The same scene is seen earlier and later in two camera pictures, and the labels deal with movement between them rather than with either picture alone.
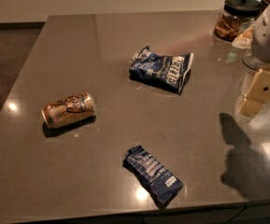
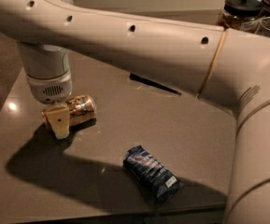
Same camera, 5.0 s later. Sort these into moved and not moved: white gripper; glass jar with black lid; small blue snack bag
Moved: white gripper
Not moved: glass jar with black lid; small blue snack bag
